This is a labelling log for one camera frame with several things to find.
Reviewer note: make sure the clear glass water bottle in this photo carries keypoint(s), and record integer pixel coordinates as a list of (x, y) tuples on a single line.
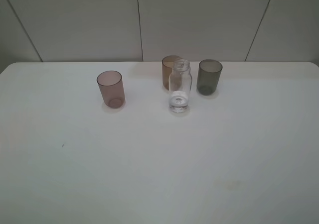
[(179, 99)]

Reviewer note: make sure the amber translucent plastic cup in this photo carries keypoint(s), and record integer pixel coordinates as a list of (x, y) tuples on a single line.
[(167, 67)]

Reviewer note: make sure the pink translucent plastic cup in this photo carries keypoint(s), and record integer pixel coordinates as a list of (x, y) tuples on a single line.
[(111, 87)]

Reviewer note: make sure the grey translucent plastic cup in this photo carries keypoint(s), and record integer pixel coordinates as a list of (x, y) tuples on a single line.
[(209, 72)]

